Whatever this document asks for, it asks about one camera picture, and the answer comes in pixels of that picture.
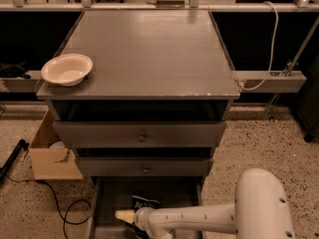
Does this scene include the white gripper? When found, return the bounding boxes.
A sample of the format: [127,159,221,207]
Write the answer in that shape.
[115,207,155,231]

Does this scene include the blue chip bag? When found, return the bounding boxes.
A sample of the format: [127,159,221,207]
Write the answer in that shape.
[125,195,160,239]

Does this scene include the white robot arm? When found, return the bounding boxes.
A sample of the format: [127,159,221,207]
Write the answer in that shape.
[115,168,295,239]

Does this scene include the grey bottom drawer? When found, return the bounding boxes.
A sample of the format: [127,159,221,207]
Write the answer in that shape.
[85,177,201,239]

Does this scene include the grey drawer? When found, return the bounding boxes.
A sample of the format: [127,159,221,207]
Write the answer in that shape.
[76,157,213,176]
[53,121,225,148]
[85,177,201,239]

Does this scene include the grey middle drawer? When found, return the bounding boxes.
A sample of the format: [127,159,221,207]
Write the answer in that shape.
[76,157,213,176]

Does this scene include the grey top drawer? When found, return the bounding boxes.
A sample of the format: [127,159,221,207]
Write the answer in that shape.
[53,121,225,148]

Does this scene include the grey wooden drawer cabinet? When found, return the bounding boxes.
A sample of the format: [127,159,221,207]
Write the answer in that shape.
[35,9,241,184]

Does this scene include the open cardboard box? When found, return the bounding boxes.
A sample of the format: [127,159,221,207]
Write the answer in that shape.
[29,112,83,180]

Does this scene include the black bar on floor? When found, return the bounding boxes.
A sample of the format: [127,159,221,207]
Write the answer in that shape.
[0,139,29,182]

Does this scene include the white bowl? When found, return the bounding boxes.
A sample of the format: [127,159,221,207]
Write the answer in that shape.
[41,54,93,87]

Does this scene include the dark cabinet at right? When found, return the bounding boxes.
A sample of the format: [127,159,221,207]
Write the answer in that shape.
[296,55,319,142]

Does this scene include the black object on rail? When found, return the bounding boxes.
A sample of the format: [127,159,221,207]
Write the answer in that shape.
[0,63,30,79]

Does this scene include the white hanging cable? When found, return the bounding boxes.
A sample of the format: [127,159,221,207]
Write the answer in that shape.
[237,1,279,92]

